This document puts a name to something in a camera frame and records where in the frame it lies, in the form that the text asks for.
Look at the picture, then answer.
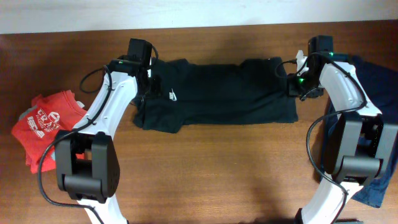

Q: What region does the black t-shirt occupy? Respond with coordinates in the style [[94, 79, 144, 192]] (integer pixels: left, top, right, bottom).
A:
[[133, 57, 298, 133]]

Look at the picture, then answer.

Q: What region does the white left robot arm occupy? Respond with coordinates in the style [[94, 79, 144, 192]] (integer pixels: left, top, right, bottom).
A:
[[53, 39, 159, 223]]

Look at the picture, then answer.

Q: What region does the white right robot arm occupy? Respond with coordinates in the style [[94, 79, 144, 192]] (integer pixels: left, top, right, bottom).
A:
[[287, 35, 397, 223]]

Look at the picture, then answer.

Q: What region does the blue folded garment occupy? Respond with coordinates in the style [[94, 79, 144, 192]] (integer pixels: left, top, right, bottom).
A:
[[319, 55, 398, 208]]

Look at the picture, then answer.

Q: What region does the red folded t-shirt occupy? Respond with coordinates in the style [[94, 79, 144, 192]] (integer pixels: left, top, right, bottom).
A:
[[11, 90, 86, 174]]

